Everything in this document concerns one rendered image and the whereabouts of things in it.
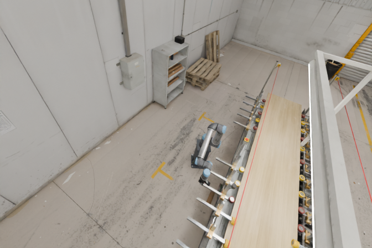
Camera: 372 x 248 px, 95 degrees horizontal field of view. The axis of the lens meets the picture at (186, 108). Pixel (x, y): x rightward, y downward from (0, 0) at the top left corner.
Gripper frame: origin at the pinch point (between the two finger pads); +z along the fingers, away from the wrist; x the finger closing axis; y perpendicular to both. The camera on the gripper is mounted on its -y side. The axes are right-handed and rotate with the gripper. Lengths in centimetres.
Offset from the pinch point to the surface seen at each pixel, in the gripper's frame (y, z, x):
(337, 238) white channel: -57, -162, 67
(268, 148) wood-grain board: -72, -9, -116
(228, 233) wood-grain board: -50, -8, 38
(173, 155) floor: 80, 84, -63
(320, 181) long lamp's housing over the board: -56, -156, 37
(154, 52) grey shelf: 214, -62, -173
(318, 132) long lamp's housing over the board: -57, -156, -6
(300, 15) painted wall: -55, -98, -798
